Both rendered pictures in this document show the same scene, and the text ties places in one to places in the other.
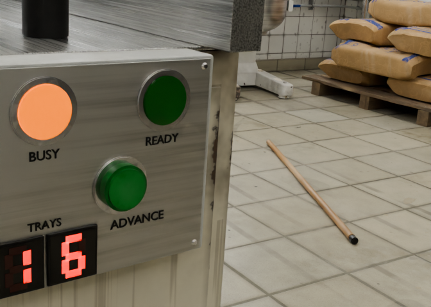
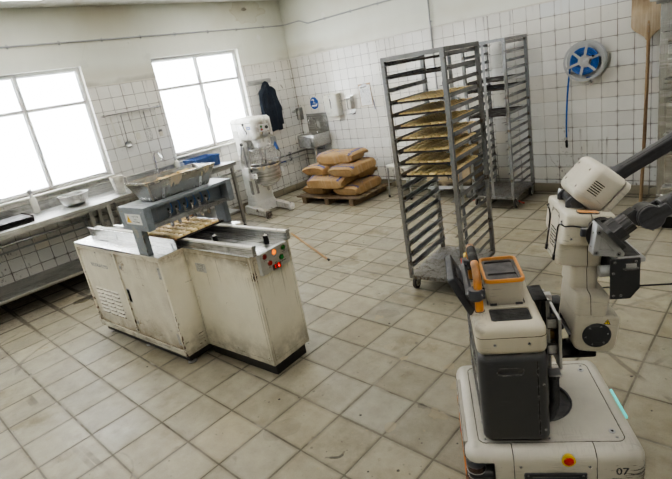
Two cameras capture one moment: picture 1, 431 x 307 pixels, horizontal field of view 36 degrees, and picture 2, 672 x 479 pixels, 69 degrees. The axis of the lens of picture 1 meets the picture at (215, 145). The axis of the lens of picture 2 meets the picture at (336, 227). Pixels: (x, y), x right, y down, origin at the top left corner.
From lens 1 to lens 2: 2.66 m
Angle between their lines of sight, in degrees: 10
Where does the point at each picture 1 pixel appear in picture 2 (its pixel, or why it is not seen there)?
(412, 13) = (335, 158)
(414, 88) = (344, 191)
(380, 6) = (321, 158)
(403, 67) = (337, 183)
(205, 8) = (283, 235)
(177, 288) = (288, 267)
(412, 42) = (338, 172)
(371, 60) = (323, 183)
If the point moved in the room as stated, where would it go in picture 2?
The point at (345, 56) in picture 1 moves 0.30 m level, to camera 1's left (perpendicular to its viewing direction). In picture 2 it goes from (312, 184) to (292, 188)
